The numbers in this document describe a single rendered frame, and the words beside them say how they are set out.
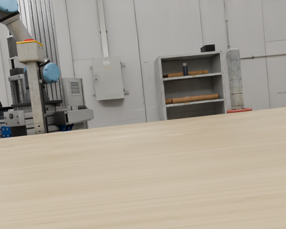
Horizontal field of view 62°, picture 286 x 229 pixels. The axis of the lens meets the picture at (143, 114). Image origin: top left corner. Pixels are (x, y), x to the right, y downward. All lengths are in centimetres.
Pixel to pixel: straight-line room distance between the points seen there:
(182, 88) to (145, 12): 128
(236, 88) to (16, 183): 82
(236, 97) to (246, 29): 335
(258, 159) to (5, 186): 24
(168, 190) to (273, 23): 437
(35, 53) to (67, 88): 112
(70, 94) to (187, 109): 216
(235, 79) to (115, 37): 296
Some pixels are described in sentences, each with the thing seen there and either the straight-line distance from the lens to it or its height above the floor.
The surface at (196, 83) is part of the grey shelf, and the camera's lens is 379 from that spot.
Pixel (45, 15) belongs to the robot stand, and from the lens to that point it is 212.
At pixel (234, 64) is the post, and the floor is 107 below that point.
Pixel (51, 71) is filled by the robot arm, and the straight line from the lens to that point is 154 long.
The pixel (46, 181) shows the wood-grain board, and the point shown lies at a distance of 25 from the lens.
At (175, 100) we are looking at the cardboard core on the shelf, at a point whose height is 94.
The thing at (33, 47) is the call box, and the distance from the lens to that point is 94.
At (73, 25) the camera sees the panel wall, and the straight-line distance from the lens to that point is 387.
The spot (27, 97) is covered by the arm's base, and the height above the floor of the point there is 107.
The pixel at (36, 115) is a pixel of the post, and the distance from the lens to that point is 94.
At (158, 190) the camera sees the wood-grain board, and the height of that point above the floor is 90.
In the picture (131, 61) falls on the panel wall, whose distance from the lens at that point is 368.
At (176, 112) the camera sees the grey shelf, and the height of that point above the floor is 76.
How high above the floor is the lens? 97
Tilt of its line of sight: 3 degrees down
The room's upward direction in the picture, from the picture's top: 6 degrees counter-clockwise
